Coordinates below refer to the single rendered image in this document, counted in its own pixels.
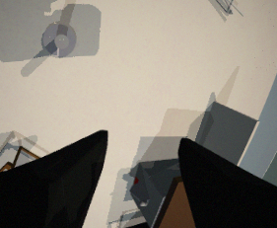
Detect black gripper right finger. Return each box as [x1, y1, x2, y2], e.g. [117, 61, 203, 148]
[177, 138, 277, 228]

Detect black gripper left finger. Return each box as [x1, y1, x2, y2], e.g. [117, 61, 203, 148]
[0, 129, 107, 228]

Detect long grey rectangular panel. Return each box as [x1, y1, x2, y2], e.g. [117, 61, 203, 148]
[198, 102, 259, 166]

